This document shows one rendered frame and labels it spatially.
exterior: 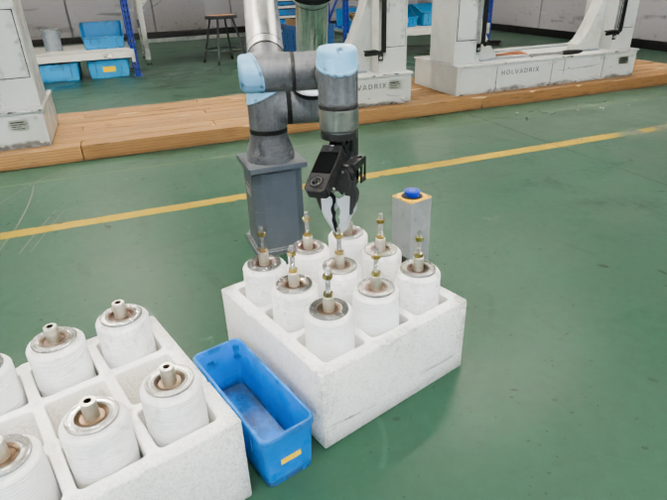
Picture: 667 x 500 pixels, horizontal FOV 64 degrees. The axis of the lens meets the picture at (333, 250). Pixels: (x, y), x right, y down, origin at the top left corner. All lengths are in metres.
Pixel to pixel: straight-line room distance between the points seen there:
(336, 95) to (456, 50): 2.73
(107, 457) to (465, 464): 0.62
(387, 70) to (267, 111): 1.92
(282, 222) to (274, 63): 0.74
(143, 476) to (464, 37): 3.27
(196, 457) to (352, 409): 0.33
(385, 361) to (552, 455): 0.35
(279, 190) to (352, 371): 0.81
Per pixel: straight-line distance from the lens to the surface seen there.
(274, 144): 1.65
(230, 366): 1.21
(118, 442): 0.88
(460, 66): 3.65
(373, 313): 1.05
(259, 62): 1.09
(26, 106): 3.15
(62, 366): 1.05
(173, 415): 0.88
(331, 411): 1.04
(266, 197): 1.68
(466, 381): 1.25
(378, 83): 3.38
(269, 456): 0.99
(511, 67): 3.89
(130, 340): 1.07
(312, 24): 1.49
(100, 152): 3.03
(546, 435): 1.18
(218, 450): 0.93
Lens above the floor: 0.81
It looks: 27 degrees down
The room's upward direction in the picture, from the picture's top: 2 degrees counter-clockwise
